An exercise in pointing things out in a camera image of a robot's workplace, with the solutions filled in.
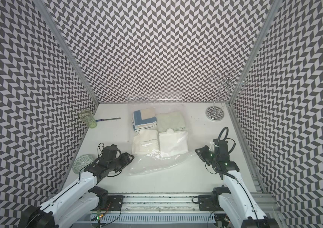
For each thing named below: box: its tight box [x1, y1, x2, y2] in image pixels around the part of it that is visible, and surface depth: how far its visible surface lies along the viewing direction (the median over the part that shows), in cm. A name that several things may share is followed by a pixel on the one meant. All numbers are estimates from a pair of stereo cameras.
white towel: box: [131, 129, 160, 155], surface depth 95 cm
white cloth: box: [158, 128, 189, 157], surface depth 93 cm
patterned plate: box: [72, 153, 94, 175], surface depth 86 cm
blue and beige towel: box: [133, 109, 158, 133], surface depth 106 cm
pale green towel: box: [155, 113, 186, 133], surface depth 104 cm
